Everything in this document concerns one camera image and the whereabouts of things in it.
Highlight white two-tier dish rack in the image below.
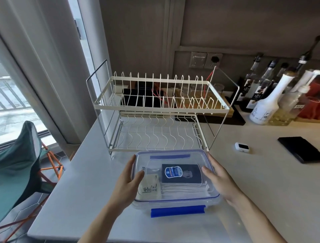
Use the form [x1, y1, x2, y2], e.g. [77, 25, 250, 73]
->
[86, 59, 241, 156]

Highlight red sauce bottle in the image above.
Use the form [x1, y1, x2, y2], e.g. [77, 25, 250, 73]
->
[297, 85, 320, 121]

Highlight white squeeze bottle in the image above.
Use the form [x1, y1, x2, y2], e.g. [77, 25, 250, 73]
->
[290, 70, 320, 100]

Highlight person's right hand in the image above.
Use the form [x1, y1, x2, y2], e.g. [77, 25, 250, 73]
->
[202, 153, 244, 208]

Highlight small white electronic device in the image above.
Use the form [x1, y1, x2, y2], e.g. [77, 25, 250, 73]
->
[234, 142, 252, 154]

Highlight person's left hand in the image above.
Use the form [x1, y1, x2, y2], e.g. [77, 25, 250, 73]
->
[110, 153, 146, 210]

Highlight wall light switch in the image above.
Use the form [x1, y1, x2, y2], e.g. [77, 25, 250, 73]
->
[189, 52, 208, 69]

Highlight window handle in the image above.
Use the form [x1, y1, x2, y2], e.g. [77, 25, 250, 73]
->
[74, 20, 82, 40]

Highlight clear bottle yellow liquid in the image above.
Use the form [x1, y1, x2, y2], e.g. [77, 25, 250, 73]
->
[268, 36, 320, 126]

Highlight wooden tray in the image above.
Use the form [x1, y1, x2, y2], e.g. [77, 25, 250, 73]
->
[172, 95, 236, 117]

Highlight clear drinking glass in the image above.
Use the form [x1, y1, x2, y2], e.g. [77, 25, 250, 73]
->
[213, 83, 226, 96]

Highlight wall power socket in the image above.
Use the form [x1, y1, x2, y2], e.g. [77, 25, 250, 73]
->
[207, 52, 224, 68]

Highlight black box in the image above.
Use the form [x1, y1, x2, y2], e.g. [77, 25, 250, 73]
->
[119, 88, 166, 107]

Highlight dark labelled syrup bottle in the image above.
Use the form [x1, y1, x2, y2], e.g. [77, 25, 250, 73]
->
[250, 60, 278, 113]
[239, 53, 263, 110]

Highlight clear storage box blue clips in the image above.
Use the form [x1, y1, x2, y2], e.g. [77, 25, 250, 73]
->
[131, 149, 222, 218]

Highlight black flat wallet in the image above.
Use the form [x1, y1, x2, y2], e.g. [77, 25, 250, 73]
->
[277, 136, 320, 164]

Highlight dark blue flat packet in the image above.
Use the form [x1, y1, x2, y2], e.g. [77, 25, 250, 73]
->
[161, 164, 202, 187]

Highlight green folding chair orange frame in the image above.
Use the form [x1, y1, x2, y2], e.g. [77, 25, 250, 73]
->
[0, 120, 66, 237]

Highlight balcony railing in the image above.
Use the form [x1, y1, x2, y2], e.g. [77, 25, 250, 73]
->
[0, 76, 28, 112]

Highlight small white printed pouch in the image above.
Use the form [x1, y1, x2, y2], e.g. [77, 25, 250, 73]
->
[137, 174, 163, 201]

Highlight white plastic syrup bottle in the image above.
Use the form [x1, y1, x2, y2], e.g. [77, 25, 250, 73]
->
[249, 71, 297, 125]

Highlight stack of white folded cloths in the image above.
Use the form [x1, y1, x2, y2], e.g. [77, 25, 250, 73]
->
[161, 181, 212, 200]

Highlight person's left forearm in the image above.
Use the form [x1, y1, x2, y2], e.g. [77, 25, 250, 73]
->
[77, 200, 134, 243]

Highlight person's right forearm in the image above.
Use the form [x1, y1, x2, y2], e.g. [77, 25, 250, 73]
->
[225, 194, 288, 243]

